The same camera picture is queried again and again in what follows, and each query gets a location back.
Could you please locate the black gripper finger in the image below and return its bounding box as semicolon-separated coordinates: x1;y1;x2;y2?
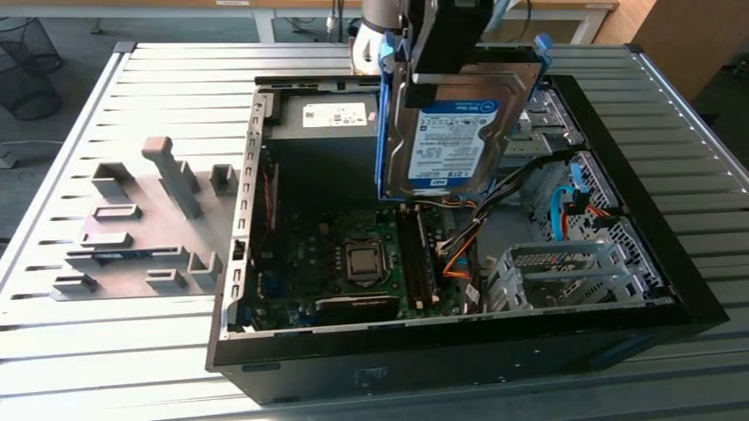
402;25;489;110

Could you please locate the hard disk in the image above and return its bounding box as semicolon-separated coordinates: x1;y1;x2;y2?
374;33;555;203

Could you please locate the blue data wire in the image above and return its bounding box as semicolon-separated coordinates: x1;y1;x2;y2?
549;161;591;242

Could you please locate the orange power wire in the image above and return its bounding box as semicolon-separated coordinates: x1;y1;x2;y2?
584;203;631;229

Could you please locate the grey metal disk bay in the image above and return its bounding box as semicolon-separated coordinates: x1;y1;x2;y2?
483;239;649;312

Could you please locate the white framed table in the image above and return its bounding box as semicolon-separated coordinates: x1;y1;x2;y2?
0;0;621;45

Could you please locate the grey metal drive cage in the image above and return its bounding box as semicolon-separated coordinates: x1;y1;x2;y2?
503;87;587;185

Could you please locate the grey power supply unit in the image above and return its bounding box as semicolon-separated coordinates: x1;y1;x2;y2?
262;92;382;211

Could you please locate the wooden cabinet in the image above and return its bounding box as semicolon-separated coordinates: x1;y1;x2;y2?
596;0;749;102

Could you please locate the black CPU socket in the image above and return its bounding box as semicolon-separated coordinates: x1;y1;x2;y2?
342;239;389;285

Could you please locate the black RAM stick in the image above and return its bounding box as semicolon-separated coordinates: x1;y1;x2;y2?
396;202;429;309

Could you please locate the silver CPU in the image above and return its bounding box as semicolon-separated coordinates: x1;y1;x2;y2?
349;248;382;275

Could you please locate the green motherboard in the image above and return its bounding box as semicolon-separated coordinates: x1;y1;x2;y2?
252;201;471;330

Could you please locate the black graphics card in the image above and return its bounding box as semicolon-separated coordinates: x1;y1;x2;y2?
314;292;404;325

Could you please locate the grey parts rack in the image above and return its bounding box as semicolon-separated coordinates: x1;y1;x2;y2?
50;135;242;303

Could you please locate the black mesh wastebasket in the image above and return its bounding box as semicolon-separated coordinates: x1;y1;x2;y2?
0;19;63;122

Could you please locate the black PC case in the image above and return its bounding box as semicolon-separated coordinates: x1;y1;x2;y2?
205;74;731;407

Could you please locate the green RAM stick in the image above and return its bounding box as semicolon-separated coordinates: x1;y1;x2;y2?
93;249;177;264

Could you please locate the black cable bundle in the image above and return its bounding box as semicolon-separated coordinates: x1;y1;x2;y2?
468;151;581;229

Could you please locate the grey wire bundle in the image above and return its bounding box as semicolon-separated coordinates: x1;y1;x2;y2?
409;197;480;211

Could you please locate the orange flat wire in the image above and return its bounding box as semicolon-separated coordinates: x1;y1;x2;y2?
441;245;473;282

